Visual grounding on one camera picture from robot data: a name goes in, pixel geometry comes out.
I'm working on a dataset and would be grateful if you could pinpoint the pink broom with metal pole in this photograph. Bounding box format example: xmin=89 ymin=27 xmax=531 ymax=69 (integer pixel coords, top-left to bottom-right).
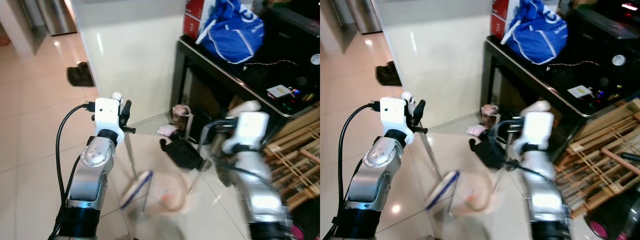
xmin=457 ymin=127 xmax=512 ymax=216
xmin=150 ymin=127 xmax=207 ymax=217

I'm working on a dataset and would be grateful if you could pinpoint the white blue long-handled dustpan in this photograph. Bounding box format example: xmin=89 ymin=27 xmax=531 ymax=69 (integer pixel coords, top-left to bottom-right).
xmin=111 ymin=92 xmax=154 ymax=217
xmin=401 ymin=91 xmax=461 ymax=217

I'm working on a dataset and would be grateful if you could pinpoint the dark object on floor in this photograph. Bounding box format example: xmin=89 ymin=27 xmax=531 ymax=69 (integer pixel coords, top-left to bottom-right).
xmin=375 ymin=60 xmax=403 ymax=87
xmin=66 ymin=61 xmax=96 ymax=88

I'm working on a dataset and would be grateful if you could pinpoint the pink brown cup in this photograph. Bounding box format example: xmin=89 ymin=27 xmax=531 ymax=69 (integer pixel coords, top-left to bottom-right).
xmin=172 ymin=104 xmax=194 ymax=132
xmin=481 ymin=104 xmax=501 ymax=130

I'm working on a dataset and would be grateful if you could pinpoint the wooden slatted rack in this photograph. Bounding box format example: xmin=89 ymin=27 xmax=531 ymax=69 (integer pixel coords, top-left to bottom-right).
xmin=262 ymin=102 xmax=321 ymax=211
xmin=554 ymin=97 xmax=640 ymax=221

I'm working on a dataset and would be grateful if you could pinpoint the black glossy table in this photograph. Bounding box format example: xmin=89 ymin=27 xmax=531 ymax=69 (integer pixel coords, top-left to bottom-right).
xmin=170 ymin=5 xmax=321 ymax=151
xmin=481 ymin=5 xmax=640 ymax=166

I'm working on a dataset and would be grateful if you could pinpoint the white yellow small card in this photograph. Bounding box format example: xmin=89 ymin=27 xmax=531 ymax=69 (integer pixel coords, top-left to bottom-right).
xmin=266 ymin=84 xmax=294 ymax=99
xmin=567 ymin=84 xmax=594 ymax=99

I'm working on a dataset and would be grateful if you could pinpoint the stainless steel bin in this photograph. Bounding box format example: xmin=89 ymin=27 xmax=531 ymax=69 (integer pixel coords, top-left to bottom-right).
xmin=35 ymin=0 xmax=77 ymax=37
xmin=346 ymin=0 xmax=384 ymax=35

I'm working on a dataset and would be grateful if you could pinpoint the red cardboard box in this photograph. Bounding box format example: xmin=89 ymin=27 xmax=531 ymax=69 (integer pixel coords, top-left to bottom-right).
xmin=182 ymin=0 xmax=211 ymax=42
xmin=490 ymin=0 xmax=516 ymax=41

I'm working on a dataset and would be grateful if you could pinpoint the blue white fabric bag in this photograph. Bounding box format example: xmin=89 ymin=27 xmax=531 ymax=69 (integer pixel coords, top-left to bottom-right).
xmin=501 ymin=0 xmax=571 ymax=66
xmin=196 ymin=0 xmax=266 ymax=65

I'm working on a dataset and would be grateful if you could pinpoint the black pink round appliance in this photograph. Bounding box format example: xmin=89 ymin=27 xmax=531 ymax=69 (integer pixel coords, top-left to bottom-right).
xmin=584 ymin=192 xmax=640 ymax=240
xmin=287 ymin=197 xmax=321 ymax=240

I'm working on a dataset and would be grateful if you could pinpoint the black printer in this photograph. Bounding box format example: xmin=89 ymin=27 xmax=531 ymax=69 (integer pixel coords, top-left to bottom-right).
xmin=570 ymin=0 xmax=640 ymax=42
xmin=260 ymin=0 xmax=321 ymax=46

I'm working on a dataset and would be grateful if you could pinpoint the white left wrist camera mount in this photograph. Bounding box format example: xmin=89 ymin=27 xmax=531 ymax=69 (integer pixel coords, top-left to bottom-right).
xmin=379 ymin=97 xmax=416 ymax=147
xmin=93 ymin=97 xmax=126 ymax=147

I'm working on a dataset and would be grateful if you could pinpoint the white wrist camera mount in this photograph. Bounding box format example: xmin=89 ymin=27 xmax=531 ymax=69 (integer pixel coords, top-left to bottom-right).
xmin=514 ymin=111 xmax=555 ymax=153
xmin=221 ymin=112 xmax=271 ymax=154
xmin=93 ymin=97 xmax=126 ymax=147
xmin=379 ymin=97 xmax=416 ymax=147

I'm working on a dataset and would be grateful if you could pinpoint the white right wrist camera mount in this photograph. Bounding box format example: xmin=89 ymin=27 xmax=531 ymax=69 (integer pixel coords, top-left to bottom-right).
xmin=221 ymin=112 xmax=271 ymax=154
xmin=514 ymin=111 xmax=555 ymax=153

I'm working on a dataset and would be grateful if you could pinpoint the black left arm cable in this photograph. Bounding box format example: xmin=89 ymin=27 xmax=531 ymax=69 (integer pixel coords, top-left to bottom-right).
xmin=322 ymin=101 xmax=382 ymax=240
xmin=48 ymin=102 xmax=97 ymax=240

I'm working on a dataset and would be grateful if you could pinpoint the thin twisted cord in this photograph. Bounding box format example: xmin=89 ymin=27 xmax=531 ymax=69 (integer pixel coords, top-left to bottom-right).
xmin=546 ymin=60 xmax=603 ymax=71
xmin=244 ymin=59 xmax=299 ymax=69

